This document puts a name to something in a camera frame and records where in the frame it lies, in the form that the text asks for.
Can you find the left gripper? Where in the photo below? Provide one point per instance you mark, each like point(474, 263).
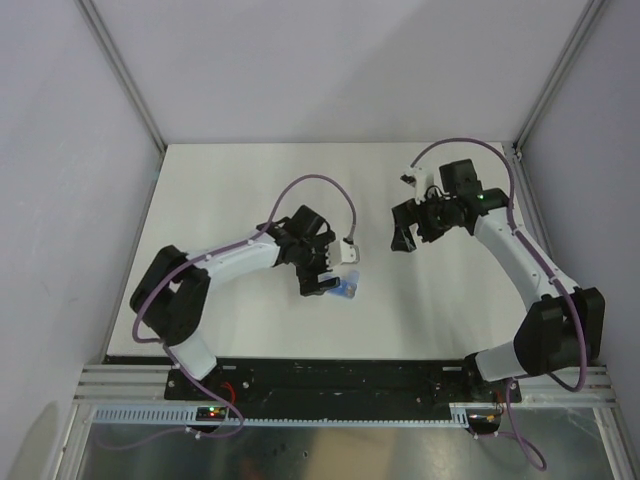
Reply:
point(309, 280)

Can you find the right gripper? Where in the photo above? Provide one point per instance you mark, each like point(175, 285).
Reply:
point(409, 213)

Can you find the blue pill organizer box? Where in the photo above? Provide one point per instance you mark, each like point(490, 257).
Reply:
point(348, 285)

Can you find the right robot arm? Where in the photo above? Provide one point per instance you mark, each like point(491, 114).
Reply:
point(563, 323)

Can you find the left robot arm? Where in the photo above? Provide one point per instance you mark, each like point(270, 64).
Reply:
point(172, 294)

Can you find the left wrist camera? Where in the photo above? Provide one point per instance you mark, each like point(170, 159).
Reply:
point(341, 252)

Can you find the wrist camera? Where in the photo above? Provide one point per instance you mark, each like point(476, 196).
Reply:
point(420, 180)
point(341, 252)

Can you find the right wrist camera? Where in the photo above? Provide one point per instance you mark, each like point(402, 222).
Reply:
point(420, 180)

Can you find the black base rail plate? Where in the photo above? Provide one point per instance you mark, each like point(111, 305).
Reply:
point(341, 390)

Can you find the right aluminium frame post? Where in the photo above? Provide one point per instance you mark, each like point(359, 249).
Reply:
point(575, 43)

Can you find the aluminium frame post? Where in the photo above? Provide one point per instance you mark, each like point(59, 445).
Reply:
point(114, 59)
point(575, 43)

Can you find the left aluminium frame post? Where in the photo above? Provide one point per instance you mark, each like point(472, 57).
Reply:
point(114, 59)

